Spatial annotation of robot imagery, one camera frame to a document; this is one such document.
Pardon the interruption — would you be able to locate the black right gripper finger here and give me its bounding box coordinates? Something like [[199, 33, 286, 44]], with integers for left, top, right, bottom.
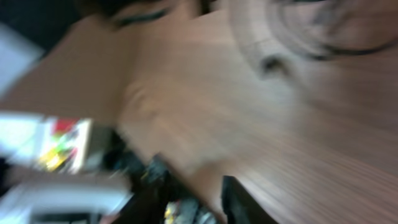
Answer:
[[221, 175, 277, 224]]

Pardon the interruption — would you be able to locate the black usb cable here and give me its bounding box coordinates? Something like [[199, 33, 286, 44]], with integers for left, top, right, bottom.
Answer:
[[114, 9, 398, 62]]

